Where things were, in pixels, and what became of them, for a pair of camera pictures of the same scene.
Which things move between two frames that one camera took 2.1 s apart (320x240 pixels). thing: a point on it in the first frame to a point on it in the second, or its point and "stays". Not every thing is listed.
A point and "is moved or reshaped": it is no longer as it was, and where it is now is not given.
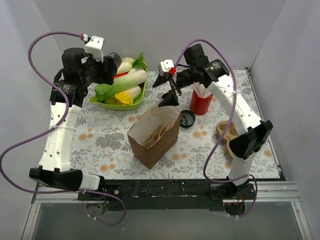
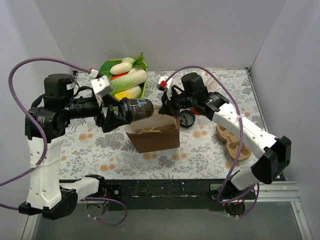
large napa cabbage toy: [121, 82] stays
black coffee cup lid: [187, 118] stays
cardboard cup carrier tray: [232, 132] stays
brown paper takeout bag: [153, 132] is moved or reshaped
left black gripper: [109, 69] to [104, 114]
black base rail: [169, 194] stays
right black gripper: [173, 81] to [170, 104]
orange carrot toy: [121, 74] stays
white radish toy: [124, 67] stays
